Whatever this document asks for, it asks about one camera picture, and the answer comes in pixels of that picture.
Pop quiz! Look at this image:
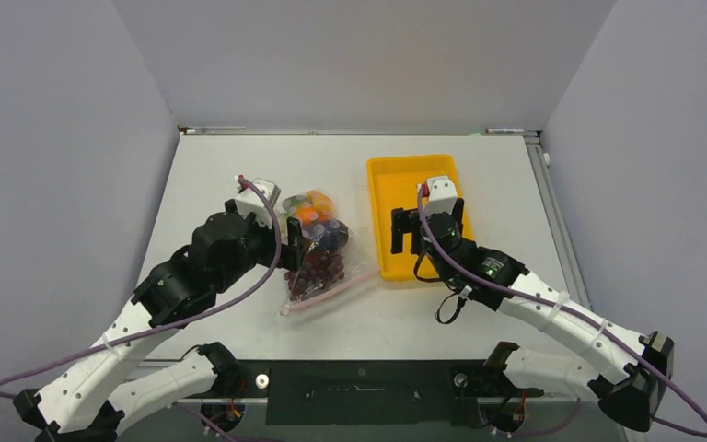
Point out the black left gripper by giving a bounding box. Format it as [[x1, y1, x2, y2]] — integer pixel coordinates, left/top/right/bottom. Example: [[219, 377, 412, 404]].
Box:
[[212, 199, 308, 294]]

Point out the dark red grape bunch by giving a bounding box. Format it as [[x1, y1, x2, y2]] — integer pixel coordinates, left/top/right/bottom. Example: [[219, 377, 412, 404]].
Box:
[[284, 250, 345, 302]]

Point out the orange pumpkin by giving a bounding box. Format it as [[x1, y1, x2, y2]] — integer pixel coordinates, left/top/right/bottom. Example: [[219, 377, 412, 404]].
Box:
[[294, 204, 319, 225]]

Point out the large purple eggplant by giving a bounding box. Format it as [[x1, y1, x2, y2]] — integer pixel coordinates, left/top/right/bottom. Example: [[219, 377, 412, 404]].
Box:
[[303, 218, 350, 251]]

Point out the clear pink-dotted zip bag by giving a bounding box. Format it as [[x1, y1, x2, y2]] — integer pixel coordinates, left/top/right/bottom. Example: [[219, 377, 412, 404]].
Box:
[[280, 190, 379, 316]]

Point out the yellow bell pepper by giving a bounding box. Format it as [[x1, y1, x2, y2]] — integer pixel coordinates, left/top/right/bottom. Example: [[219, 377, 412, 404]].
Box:
[[307, 191, 334, 216]]

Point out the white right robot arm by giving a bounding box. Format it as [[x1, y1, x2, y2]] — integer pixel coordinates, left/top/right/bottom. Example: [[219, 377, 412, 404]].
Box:
[[390, 197, 675, 433]]

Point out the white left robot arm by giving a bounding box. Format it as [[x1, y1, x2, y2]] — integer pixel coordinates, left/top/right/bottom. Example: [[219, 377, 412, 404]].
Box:
[[13, 195, 309, 441]]

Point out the yellow plastic tray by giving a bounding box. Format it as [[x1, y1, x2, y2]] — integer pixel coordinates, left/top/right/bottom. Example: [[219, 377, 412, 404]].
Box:
[[367, 154, 462, 282]]

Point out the marker pen on ledge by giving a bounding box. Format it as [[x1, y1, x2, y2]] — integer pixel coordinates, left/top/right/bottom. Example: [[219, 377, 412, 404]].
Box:
[[484, 128, 526, 135]]

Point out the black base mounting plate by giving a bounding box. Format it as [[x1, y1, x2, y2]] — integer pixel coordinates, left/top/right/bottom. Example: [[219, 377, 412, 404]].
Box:
[[182, 359, 544, 427]]

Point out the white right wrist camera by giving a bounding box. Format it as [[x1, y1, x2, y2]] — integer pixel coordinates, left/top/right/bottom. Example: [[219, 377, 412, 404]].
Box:
[[421, 175, 458, 217]]

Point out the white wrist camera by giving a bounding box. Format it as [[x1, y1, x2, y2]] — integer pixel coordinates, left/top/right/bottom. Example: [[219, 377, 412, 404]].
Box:
[[234, 178, 281, 227], [421, 175, 458, 217]]

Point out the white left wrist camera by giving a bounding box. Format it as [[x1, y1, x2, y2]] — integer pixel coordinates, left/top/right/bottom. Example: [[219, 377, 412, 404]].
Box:
[[234, 178, 281, 227]]

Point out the black wrist strap loop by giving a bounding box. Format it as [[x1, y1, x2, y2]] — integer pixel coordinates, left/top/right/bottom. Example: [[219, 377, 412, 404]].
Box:
[[434, 292, 468, 326]]

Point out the aluminium side rail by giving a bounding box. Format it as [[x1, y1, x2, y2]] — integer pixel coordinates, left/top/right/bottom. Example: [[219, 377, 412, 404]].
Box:
[[521, 129, 640, 404]]

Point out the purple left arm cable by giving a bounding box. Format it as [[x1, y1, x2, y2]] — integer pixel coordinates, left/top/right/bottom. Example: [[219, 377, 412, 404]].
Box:
[[0, 177, 284, 442]]

